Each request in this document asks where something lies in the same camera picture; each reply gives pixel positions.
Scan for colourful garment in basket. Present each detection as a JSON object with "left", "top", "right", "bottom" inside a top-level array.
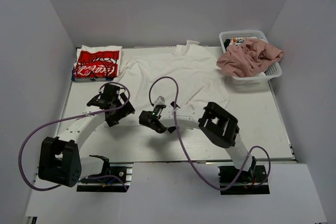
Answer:
[{"left": 224, "top": 37, "right": 246, "bottom": 49}]

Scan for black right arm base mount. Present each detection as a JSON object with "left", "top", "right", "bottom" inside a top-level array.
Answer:
[{"left": 218, "top": 165, "right": 270, "bottom": 195}]

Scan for white plastic laundry basket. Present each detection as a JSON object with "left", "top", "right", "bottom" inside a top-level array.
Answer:
[{"left": 219, "top": 30, "right": 282, "bottom": 84}]

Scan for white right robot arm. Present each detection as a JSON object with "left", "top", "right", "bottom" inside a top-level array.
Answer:
[{"left": 139, "top": 102, "right": 256, "bottom": 183}]

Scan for folded red Coca-Cola t-shirt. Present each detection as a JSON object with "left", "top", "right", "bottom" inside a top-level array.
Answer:
[{"left": 73, "top": 45, "right": 122, "bottom": 78}]

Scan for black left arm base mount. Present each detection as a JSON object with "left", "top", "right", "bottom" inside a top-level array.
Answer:
[{"left": 76, "top": 163, "right": 133, "bottom": 193}]

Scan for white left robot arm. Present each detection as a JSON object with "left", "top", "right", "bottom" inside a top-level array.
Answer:
[{"left": 38, "top": 82, "right": 135, "bottom": 187}]

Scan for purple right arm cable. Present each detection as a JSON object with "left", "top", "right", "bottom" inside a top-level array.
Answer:
[{"left": 149, "top": 76, "right": 271, "bottom": 191}]

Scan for pink t-shirt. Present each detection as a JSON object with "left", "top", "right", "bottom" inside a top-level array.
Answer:
[{"left": 216, "top": 38, "right": 284, "bottom": 78}]

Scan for white t-shirt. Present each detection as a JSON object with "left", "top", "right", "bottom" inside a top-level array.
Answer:
[{"left": 116, "top": 44, "right": 230, "bottom": 111}]

